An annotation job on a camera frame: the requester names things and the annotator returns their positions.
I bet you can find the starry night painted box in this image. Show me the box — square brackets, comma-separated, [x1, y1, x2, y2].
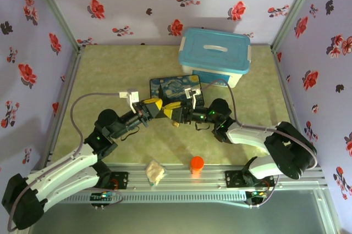
[149, 74, 206, 108]

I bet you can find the orange plastic bottle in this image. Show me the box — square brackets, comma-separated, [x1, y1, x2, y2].
[189, 156, 205, 177]

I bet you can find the blue lidded plastic storage box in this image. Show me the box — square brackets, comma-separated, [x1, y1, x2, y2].
[178, 27, 252, 89]

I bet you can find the clear bag with beige contents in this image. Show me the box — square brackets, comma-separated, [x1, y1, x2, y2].
[145, 159, 168, 187]

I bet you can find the left green circuit board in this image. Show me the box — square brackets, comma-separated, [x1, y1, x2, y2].
[90, 192, 116, 210]

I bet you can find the green circuit board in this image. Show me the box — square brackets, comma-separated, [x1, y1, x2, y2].
[90, 192, 116, 210]
[246, 190, 267, 209]

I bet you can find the right green circuit board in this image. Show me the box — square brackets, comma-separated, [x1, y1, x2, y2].
[246, 190, 267, 209]

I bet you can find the right grey arm cable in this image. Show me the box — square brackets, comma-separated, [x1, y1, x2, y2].
[202, 79, 317, 208]

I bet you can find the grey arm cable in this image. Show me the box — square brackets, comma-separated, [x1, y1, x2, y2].
[202, 79, 317, 208]
[7, 92, 130, 232]

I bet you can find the left grey arm cable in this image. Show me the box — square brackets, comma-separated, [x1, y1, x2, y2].
[7, 92, 130, 232]

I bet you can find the aluminium side rail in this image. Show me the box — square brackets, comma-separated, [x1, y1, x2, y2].
[271, 48, 316, 168]
[41, 47, 83, 170]

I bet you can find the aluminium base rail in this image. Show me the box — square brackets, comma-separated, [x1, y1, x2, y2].
[24, 164, 329, 191]

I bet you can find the slotted grey cable duct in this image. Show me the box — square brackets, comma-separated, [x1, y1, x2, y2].
[37, 192, 248, 204]

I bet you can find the aluminium frame post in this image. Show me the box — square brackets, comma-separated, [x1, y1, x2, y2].
[27, 0, 85, 52]
[271, 0, 322, 53]

